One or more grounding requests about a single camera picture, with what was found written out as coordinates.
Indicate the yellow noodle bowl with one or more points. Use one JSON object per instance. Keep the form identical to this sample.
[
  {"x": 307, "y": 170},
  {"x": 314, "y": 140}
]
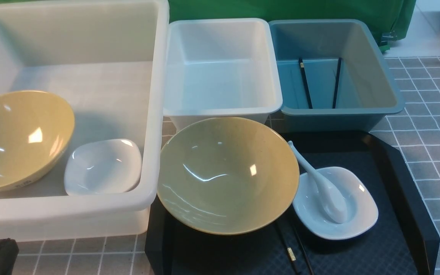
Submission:
[{"x": 227, "y": 176}]

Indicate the white ceramic spoon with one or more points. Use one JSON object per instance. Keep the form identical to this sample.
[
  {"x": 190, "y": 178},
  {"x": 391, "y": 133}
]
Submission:
[{"x": 331, "y": 199}]

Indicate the white dish in bin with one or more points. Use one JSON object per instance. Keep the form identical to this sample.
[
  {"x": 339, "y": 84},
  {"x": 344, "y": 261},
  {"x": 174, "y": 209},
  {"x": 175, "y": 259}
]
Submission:
[{"x": 103, "y": 167}]

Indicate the white square dish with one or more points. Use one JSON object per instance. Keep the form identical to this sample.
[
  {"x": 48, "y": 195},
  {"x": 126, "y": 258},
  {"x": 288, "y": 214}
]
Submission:
[{"x": 310, "y": 205}]

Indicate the blue plastic bin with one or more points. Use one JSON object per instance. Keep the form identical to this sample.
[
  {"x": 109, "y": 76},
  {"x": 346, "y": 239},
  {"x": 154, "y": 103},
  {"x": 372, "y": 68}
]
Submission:
[{"x": 367, "y": 91}]

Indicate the small white plastic bin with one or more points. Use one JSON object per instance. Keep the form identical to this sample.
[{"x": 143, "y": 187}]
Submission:
[{"x": 220, "y": 67}]

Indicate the yellow bowl in bin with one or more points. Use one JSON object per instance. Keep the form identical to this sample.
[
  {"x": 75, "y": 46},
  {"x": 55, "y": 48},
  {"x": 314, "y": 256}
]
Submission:
[{"x": 17, "y": 141}]

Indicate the black chopstick gold band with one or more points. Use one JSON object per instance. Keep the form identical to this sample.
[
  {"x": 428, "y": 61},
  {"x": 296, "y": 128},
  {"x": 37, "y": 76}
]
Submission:
[{"x": 283, "y": 232}]

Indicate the large translucent white bin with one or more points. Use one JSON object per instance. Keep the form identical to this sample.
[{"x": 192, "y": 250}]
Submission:
[{"x": 110, "y": 100}]

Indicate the black serving tray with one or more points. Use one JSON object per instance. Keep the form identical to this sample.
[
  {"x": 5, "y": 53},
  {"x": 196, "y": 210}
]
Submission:
[{"x": 403, "y": 241}]

